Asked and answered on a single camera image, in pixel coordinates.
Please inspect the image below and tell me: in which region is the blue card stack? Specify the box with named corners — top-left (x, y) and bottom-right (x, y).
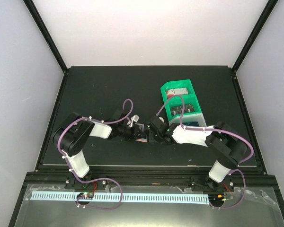
top-left (183, 122), bottom-right (199, 127)

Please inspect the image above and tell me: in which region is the green and white card bin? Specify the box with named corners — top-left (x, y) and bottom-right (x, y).
top-left (160, 79), bottom-right (206, 127)

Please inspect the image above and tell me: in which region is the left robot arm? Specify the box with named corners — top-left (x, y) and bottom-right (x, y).
top-left (52, 110), bottom-right (148, 189)

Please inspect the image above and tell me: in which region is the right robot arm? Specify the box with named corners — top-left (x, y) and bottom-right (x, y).
top-left (147, 115), bottom-right (254, 191)

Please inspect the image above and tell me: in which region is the black card stack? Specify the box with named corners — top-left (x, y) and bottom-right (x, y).
top-left (170, 104), bottom-right (195, 116)

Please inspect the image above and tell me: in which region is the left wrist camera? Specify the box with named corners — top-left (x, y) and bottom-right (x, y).
top-left (129, 115), bottom-right (140, 127)

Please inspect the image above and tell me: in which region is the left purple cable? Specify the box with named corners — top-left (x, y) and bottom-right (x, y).
top-left (57, 98), bottom-right (134, 210)

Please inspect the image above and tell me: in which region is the purple cable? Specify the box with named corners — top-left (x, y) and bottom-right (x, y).
top-left (155, 95), bottom-right (255, 210)
top-left (57, 98), bottom-right (134, 210)

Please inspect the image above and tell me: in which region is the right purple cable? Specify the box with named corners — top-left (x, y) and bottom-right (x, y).
top-left (155, 95), bottom-right (255, 210)

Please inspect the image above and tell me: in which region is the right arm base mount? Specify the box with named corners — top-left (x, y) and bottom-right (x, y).
top-left (189, 175), bottom-right (234, 193)

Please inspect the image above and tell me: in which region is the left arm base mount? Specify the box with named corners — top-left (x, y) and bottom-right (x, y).
top-left (64, 173), bottom-right (102, 205)

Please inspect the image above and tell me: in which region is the white slotted cable duct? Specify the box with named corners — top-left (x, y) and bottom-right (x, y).
top-left (30, 191), bottom-right (210, 205)

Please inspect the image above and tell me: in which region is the left black frame post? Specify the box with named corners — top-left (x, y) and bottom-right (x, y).
top-left (23, 0), bottom-right (68, 73)

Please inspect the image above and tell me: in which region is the black frame post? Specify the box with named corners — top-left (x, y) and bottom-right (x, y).
top-left (23, 0), bottom-right (68, 73)
top-left (232, 0), bottom-right (278, 72)

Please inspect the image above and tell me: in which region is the right black frame post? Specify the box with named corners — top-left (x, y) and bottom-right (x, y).
top-left (232, 0), bottom-right (278, 72)

